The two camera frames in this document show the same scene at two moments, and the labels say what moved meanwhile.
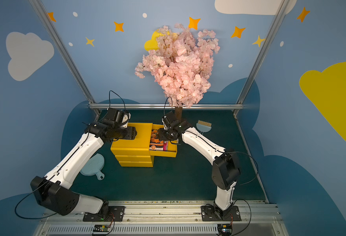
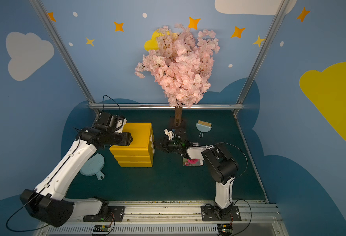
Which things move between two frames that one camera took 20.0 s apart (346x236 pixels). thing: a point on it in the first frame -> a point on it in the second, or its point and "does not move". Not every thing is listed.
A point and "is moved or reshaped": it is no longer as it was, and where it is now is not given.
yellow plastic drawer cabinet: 134,153 does not move
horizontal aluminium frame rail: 165,106 does not move
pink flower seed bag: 165,145 is moved or reshaped
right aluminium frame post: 281,9 does not move
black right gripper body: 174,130 -> 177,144
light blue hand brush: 203,127 does not move
